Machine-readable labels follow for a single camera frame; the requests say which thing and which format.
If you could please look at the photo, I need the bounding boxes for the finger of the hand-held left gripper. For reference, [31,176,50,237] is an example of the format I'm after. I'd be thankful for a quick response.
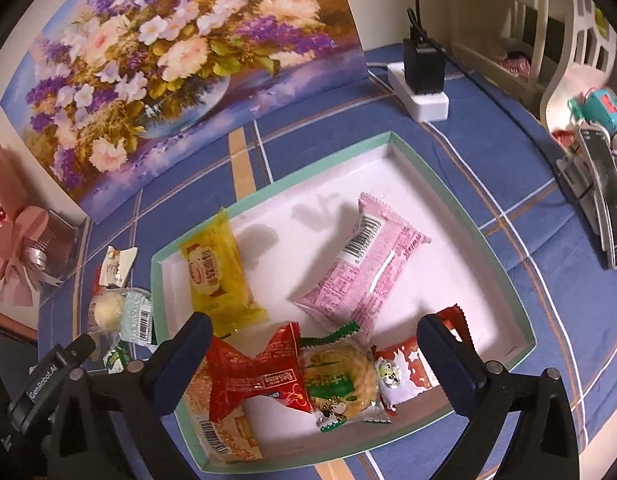
[68,334,100,368]

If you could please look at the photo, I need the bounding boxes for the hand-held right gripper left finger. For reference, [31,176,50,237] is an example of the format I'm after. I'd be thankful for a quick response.
[48,311,214,480]

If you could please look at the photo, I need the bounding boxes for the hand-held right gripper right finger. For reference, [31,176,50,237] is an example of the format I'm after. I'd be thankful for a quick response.
[415,312,589,480]

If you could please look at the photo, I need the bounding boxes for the dark red snack packet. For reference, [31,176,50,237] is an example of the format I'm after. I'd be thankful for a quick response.
[373,304,464,406]

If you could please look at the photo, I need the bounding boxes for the plain red snack packet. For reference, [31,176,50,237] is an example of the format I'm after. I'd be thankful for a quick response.
[206,321,314,423]

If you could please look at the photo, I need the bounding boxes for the orange snack packet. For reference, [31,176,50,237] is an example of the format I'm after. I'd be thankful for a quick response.
[181,360,264,463]

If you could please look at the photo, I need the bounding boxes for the white snack packet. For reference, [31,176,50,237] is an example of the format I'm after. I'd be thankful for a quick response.
[99,245,139,288]

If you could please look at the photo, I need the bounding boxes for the yellow snack packet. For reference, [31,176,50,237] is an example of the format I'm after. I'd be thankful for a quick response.
[181,207,269,336]

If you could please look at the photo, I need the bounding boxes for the green packet with round cracker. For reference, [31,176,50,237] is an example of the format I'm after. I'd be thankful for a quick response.
[299,321,393,433]

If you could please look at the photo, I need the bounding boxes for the pink snack packet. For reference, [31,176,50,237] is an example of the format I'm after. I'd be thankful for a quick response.
[294,192,432,336]

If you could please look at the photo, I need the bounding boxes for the teal shallow cardboard box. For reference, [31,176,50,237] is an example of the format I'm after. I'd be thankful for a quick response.
[151,131,537,474]

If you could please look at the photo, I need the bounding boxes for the clear packet with round pastry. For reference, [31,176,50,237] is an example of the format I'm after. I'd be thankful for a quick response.
[87,285,132,351]

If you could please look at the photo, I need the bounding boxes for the mint green snack packet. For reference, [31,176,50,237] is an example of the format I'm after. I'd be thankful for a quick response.
[119,287,154,346]

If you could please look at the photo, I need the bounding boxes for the clear square glass vase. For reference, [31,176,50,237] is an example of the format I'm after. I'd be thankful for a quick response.
[36,210,92,291]

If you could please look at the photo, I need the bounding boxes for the pink flower bouquet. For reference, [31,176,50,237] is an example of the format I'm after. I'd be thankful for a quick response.
[0,140,50,308]

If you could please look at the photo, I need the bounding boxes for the blue plaid tablecloth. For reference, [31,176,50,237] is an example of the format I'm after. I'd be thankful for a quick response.
[36,42,617,480]

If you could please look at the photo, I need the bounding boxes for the grey phone stand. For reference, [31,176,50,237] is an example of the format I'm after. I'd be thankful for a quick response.
[555,152,604,233]

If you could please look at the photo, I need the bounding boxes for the smartphone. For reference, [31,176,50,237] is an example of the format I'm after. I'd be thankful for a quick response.
[578,127,617,270]

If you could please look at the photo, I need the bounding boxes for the white power strip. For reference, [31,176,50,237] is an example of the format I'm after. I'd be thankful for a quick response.
[387,61,450,122]

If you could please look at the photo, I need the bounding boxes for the flower vase painting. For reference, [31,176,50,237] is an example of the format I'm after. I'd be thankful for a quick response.
[0,0,366,225]

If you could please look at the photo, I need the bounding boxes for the teal toy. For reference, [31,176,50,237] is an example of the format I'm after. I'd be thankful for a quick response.
[568,87,617,133]

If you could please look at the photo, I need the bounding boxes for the white chair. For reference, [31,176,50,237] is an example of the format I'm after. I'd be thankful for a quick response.
[453,0,617,126]

